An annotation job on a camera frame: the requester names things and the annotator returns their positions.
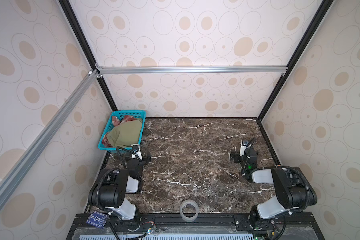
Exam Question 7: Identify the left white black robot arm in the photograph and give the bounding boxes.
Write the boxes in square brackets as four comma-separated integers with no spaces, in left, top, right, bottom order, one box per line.
[88,152,152,226]

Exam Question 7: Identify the red plaid skirt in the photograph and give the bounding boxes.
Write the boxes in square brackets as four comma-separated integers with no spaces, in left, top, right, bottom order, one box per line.
[102,115,136,148]

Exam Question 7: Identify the left slanted aluminium rail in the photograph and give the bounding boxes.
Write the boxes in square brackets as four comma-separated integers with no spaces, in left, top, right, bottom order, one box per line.
[0,69,99,210]

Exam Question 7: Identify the clear tape roll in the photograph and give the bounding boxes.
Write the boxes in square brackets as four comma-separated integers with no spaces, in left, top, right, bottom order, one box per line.
[180,200,200,223]

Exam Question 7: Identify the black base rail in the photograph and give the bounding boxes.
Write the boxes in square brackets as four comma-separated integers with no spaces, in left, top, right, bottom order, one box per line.
[67,213,324,240]

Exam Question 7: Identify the horizontal aluminium rail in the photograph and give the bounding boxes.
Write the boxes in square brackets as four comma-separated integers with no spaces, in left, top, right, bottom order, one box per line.
[98,66,288,75]

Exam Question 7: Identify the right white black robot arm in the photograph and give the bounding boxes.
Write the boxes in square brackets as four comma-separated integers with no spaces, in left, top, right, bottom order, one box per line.
[230,143,318,230]

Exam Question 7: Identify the blue card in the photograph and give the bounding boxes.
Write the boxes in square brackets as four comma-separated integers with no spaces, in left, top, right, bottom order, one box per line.
[86,212,108,229]

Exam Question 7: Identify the olive green skirt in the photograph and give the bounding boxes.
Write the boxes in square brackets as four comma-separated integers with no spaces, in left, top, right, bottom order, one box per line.
[107,118,143,148]

